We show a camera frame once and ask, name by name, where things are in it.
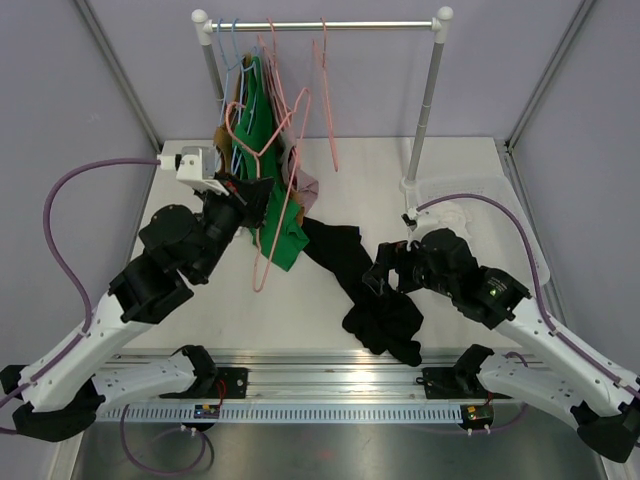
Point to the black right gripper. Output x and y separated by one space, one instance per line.
392 255

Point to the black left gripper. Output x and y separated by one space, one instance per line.
250 197

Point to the black tank top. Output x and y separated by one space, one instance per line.
382 324

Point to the mauve tank top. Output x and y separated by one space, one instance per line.
307 186

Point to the white tank top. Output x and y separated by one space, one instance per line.
452 215

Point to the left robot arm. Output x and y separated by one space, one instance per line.
64 392

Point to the brown tank top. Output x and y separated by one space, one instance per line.
223 141

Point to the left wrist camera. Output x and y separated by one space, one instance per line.
194 165

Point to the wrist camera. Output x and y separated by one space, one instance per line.
419 223
194 165

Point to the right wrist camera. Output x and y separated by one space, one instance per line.
419 223

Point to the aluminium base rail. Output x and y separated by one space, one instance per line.
331 376

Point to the blue wire hanger left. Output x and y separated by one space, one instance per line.
222 66

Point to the blue wire hanger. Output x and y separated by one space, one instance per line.
222 66
240 97

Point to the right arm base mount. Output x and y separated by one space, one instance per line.
460 381

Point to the blue wire hanger right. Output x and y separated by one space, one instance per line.
240 97

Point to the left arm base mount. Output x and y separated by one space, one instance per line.
211 381

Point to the left aluminium frame post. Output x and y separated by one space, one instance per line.
92 23

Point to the aluminium frame post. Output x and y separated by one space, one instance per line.
558 57
92 23

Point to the white slotted cable duct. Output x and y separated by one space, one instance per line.
291 414

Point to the right aluminium frame post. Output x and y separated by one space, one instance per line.
558 57

